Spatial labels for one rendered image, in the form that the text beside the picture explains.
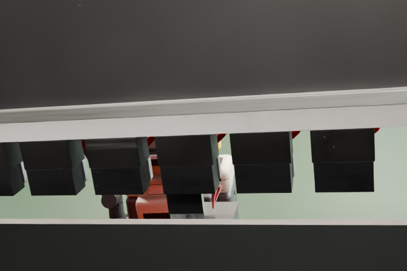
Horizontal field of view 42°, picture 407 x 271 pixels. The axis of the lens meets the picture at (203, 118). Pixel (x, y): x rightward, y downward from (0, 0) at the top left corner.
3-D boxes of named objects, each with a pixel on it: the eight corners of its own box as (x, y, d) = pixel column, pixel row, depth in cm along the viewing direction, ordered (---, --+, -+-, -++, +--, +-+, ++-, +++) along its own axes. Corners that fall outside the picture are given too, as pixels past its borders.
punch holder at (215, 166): (222, 181, 147) (216, 124, 142) (216, 193, 139) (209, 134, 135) (171, 181, 151) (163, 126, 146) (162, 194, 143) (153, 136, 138)
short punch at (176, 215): (206, 217, 147) (201, 186, 145) (204, 221, 146) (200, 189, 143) (171, 217, 150) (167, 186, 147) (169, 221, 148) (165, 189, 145)
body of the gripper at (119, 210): (106, 225, 194) (104, 205, 193) (111, 219, 204) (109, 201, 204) (123, 224, 194) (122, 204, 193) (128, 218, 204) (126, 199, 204)
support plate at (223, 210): (238, 204, 174) (238, 201, 174) (223, 245, 150) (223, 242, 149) (185, 204, 178) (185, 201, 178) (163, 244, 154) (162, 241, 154)
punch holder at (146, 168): (154, 182, 152) (146, 127, 147) (144, 194, 144) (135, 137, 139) (105, 182, 155) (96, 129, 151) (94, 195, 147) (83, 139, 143)
